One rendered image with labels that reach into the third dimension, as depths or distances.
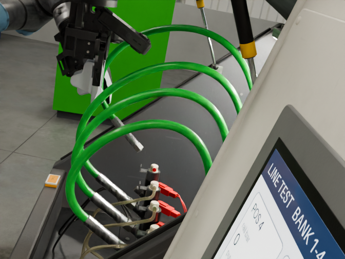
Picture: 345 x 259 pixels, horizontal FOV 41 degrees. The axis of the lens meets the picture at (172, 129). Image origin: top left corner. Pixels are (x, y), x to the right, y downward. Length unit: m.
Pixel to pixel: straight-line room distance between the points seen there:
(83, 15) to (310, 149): 0.63
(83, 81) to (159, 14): 3.30
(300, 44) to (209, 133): 0.84
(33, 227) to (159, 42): 3.30
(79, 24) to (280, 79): 0.51
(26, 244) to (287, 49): 0.71
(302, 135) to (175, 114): 0.91
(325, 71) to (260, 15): 7.03
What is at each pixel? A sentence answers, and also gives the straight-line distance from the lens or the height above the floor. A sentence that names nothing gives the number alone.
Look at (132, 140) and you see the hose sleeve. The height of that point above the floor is 1.15.
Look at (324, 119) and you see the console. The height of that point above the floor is 1.45.
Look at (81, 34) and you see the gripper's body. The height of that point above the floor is 1.39.
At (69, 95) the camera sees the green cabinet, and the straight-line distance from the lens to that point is 4.40.
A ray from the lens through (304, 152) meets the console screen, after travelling 0.37.
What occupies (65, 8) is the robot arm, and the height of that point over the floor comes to 1.40.
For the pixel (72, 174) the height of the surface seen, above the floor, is 1.22.
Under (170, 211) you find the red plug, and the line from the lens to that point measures 0.90.
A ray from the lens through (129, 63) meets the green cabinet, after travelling 4.27.
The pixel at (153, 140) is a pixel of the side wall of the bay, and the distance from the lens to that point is 1.30.
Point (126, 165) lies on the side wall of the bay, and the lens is 1.33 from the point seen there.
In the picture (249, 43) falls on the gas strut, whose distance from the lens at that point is 0.59.
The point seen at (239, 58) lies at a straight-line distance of 0.95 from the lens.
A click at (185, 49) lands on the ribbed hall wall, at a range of 7.45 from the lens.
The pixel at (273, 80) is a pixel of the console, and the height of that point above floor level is 1.45.
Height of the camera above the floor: 1.54
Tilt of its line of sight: 19 degrees down
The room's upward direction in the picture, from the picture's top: 11 degrees clockwise
